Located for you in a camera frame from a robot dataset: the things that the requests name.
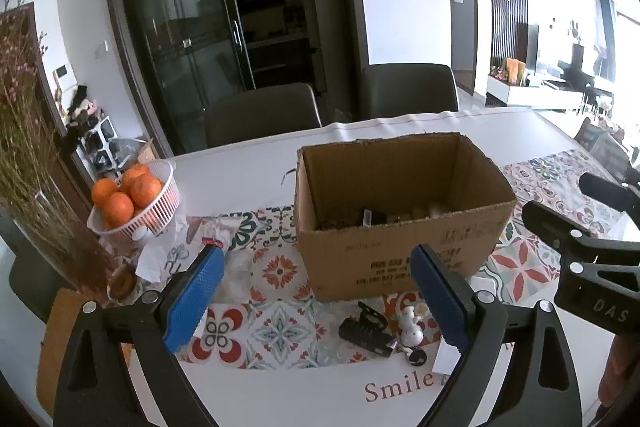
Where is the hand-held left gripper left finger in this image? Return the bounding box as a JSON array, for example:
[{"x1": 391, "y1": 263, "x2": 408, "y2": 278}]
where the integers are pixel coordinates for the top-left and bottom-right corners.
[{"x1": 54, "y1": 244, "x2": 226, "y2": 427}]

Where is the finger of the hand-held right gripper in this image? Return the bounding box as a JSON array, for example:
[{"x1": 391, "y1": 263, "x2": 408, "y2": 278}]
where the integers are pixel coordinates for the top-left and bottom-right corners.
[
  {"x1": 578, "y1": 172, "x2": 640, "y2": 214},
  {"x1": 521, "y1": 200, "x2": 640, "y2": 268}
]

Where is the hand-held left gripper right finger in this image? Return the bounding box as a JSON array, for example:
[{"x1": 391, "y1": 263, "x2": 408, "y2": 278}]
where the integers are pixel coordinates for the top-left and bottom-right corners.
[{"x1": 410, "y1": 243, "x2": 584, "y2": 427}]

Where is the brown cardboard box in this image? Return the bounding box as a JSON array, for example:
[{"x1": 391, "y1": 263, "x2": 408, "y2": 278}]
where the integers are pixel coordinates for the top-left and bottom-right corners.
[{"x1": 293, "y1": 132, "x2": 517, "y2": 303}]

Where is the person's right hand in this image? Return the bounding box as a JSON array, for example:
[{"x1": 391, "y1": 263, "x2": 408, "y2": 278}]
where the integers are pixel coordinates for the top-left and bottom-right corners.
[{"x1": 597, "y1": 336, "x2": 632, "y2": 408}]

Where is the small white figurine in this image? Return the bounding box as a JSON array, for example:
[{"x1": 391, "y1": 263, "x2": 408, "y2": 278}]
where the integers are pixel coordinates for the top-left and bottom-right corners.
[{"x1": 398, "y1": 305, "x2": 426, "y2": 348}]

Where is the patterned cushioned chair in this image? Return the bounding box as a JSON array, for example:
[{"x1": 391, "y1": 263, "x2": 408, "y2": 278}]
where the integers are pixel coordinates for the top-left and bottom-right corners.
[{"x1": 574, "y1": 116, "x2": 632, "y2": 168}]

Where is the floral printed pouch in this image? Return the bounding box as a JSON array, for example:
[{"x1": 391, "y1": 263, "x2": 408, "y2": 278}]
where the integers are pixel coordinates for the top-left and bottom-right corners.
[{"x1": 135, "y1": 214, "x2": 242, "y2": 284}]

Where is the white paper card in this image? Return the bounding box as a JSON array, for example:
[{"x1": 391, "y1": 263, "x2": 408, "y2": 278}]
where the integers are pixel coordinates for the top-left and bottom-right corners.
[{"x1": 432, "y1": 336, "x2": 461, "y2": 378}]

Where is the brown round coaster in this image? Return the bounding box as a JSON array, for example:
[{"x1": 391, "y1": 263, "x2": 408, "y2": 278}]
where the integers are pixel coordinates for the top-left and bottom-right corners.
[{"x1": 107, "y1": 266, "x2": 139, "y2": 304}]

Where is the patterned table runner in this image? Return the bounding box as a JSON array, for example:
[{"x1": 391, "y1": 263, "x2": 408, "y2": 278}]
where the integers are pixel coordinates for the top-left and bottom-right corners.
[{"x1": 177, "y1": 149, "x2": 632, "y2": 371}]

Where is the black ridged gadget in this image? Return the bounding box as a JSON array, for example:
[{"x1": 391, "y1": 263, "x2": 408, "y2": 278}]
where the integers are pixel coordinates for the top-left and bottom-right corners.
[{"x1": 338, "y1": 300, "x2": 392, "y2": 356}]

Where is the white plastic fruit basket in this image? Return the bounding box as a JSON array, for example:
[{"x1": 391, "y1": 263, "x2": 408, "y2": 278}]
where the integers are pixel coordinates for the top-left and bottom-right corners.
[{"x1": 87, "y1": 159, "x2": 181, "y2": 238}]

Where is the orange fruit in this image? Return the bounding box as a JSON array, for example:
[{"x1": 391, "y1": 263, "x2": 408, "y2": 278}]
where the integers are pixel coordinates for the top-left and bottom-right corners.
[
  {"x1": 103, "y1": 191, "x2": 135, "y2": 226},
  {"x1": 129, "y1": 173, "x2": 163, "y2": 208},
  {"x1": 91, "y1": 178, "x2": 117, "y2": 208},
  {"x1": 121, "y1": 163, "x2": 151, "y2": 183}
]

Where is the glass vase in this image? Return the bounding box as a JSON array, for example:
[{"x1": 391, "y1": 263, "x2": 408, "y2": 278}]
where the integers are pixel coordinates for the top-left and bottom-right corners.
[{"x1": 9, "y1": 191, "x2": 119, "y2": 294}]

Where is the woven wicker box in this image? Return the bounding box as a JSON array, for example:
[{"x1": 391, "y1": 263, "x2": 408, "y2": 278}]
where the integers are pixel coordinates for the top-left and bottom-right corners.
[{"x1": 35, "y1": 287, "x2": 134, "y2": 418}]

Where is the orange box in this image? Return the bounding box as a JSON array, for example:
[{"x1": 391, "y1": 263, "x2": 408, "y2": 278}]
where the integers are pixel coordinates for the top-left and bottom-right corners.
[{"x1": 504, "y1": 56, "x2": 529, "y2": 86}]

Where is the dark dining chair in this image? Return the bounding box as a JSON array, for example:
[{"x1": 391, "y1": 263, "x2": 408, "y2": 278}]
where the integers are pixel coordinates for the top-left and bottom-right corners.
[
  {"x1": 203, "y1": 82, "x2": 323, "y2": 149},
  {"x1": 8, "y1": 256, "x2": 67, "y2": 324},
  {"x1": 360, "y1": 63, "x2": 460, "y2": 121}
]

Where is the dark room door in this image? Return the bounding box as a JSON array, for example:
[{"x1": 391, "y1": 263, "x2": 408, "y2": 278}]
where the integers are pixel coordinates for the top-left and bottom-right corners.
[{"x1": 443, "y1": 0, "x2": 479, "y2": 96}]

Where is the dried flower bunch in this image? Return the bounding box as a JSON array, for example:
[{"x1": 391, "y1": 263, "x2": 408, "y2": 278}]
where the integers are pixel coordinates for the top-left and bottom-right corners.
[{"x1": 0, "y1": 0, "x2": 119, "y2": 258}]

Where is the dark glass sliding door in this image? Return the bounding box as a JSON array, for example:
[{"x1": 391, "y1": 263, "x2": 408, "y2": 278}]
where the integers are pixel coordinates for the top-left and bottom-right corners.
[{"x1": 102, "y1": 0, "x2": 371, "y2": 158}]

